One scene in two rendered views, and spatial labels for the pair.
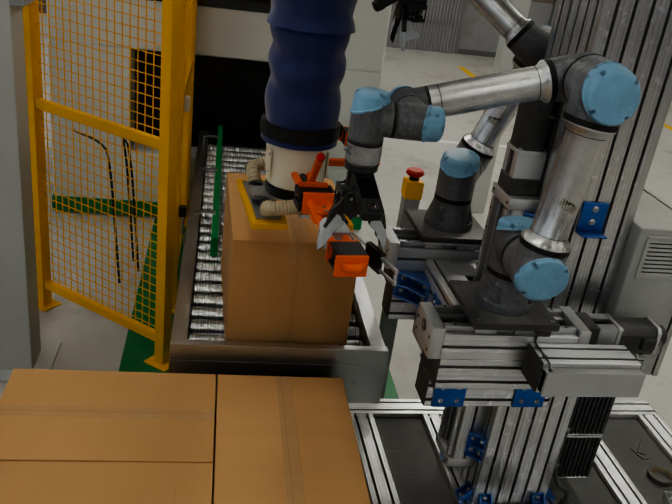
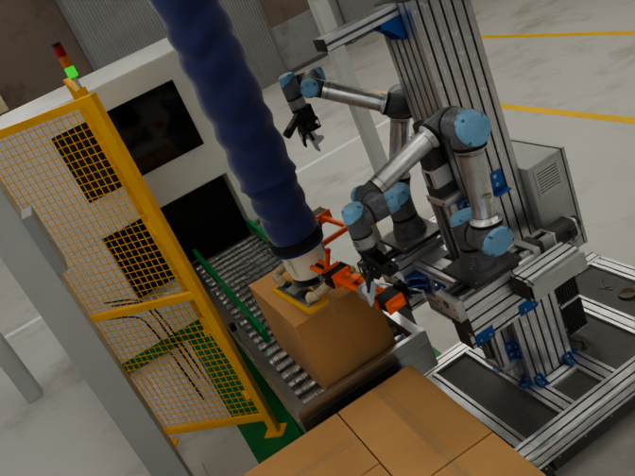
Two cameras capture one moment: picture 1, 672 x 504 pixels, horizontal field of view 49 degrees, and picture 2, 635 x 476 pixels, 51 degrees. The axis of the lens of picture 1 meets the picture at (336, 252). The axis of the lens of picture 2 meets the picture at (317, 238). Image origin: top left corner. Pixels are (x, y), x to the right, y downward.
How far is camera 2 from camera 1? 76 cm
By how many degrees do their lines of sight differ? 4
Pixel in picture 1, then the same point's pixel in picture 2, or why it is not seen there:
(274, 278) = (332, 332)
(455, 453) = (505, 363)
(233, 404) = (362, 423)
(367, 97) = (351, 212)
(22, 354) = not seen: outside the picture
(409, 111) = (376, 204)
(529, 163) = (441, 175)
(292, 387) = (386, 389)
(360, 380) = (420, 358)
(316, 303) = (365, 331)
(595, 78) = (460, 126)
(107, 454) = not seen: outside the picture
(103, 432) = not seen: outside the picture
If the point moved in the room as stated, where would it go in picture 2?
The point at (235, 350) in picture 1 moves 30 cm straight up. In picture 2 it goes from (336, 391) to (311, 339)
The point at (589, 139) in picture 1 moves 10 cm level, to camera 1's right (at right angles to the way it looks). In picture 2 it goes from (476, 156) to (503, 143)
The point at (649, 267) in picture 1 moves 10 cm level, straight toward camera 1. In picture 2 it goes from (544, 187) to (547, 198)
